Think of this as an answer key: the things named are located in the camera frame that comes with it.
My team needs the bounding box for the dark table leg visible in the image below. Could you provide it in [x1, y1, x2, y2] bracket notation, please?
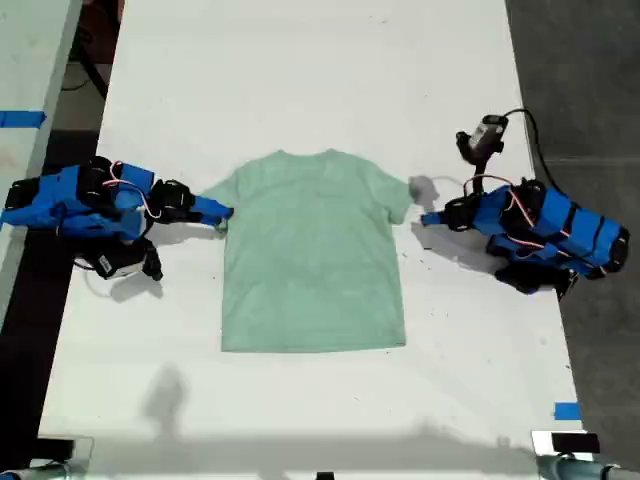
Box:
[73, 27, 110, 100]

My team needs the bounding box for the pale green T-shirt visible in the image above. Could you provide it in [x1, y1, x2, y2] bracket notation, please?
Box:
[198, 148, 414, 354]

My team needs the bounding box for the long blue tape strip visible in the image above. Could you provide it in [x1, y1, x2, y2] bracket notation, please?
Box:
[0, 109, 48, 129]

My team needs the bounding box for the short blue tape strip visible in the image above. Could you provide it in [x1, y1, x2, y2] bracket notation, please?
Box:
[553, 400, 583, 422]

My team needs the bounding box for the black box on silver plate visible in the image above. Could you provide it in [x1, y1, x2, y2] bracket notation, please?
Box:
[530, 429, 602, 457]

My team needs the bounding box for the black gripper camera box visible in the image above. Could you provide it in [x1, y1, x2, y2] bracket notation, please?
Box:
[93, 238, 165, 282]
[455, 114, 510, 164]

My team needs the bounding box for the white side table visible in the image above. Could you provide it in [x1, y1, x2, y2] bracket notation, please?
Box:
[0, 0, 85, 321]

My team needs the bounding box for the black camera cable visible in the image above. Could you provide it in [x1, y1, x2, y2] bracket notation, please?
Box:
[499, 107, 557, 187]

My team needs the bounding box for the grey metal pipe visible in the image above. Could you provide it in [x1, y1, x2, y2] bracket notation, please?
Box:
[536, 453, 640, 480]
[0, 461, 72, 480]

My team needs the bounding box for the white camera cable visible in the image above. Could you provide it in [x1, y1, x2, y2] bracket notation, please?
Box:
[82, 268, 115, 300]

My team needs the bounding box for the black box on clear plate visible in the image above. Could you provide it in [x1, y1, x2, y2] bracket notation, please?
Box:
[36, 436, 96, 462]

